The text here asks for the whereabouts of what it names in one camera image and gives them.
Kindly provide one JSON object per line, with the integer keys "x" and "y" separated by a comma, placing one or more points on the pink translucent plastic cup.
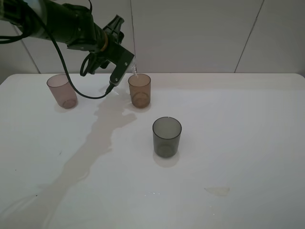
{"x": 62, "y": 91}

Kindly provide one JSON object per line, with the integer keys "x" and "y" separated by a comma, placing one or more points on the orange translucent plastic cup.
{"x": 140, "y": 90}

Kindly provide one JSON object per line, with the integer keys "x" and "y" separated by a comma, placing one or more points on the grey translucent plastic cup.
{"x": 166, "y": 136}

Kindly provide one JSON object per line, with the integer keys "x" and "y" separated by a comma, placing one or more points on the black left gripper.
{"x": 110, "y": 33}

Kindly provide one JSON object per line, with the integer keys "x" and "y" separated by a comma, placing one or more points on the clear plastic water bottle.
{"x": 133, "y": 66}

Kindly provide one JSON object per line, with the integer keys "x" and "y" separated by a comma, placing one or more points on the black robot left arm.
{"x": 72, "y": 25}

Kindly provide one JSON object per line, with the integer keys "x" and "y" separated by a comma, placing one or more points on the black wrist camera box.
{"x": 121, "y": 58}

